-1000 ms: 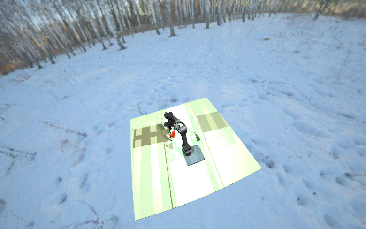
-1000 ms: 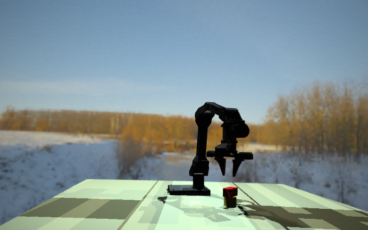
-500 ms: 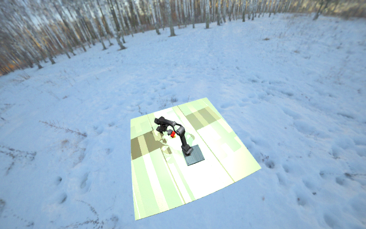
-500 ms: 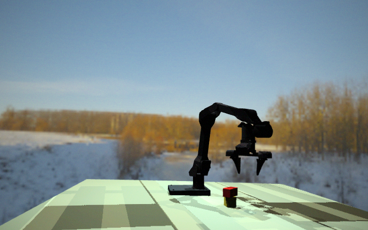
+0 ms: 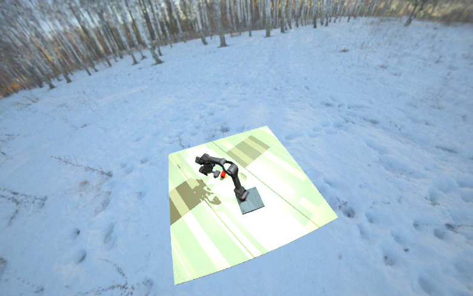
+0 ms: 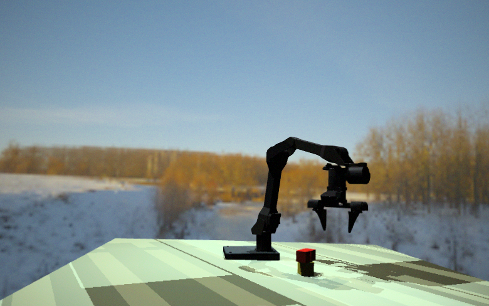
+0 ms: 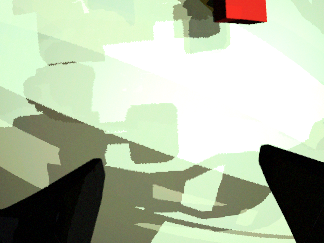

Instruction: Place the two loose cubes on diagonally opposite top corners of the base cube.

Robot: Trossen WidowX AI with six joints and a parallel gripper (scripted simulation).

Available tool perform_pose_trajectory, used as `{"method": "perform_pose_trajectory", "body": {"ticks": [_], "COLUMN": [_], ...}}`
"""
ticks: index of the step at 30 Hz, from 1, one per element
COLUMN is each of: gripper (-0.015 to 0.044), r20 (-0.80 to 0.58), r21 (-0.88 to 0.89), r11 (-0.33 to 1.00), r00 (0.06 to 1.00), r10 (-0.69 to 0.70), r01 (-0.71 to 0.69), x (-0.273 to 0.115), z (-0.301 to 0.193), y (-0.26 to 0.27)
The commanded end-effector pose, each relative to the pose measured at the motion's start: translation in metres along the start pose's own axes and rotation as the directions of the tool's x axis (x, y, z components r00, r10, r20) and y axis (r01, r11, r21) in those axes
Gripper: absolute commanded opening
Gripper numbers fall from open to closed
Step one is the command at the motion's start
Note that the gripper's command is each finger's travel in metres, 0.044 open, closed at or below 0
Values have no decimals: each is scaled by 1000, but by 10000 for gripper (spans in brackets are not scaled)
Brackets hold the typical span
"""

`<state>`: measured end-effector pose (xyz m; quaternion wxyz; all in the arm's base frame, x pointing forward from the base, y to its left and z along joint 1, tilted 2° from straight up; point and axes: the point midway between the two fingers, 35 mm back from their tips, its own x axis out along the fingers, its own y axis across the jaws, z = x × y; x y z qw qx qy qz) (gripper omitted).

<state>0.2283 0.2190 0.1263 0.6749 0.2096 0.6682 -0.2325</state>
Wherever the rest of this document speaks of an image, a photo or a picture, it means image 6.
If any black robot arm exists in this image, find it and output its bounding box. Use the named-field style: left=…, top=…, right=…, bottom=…
left=251, top=137, right=371, bottom=251

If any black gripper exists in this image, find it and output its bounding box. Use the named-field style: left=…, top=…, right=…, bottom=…
left=307, top=184, right=368, bottom=233

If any yellow cube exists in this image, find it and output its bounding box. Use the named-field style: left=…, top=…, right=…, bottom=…
left=297, top=261, right=315, bottom=276

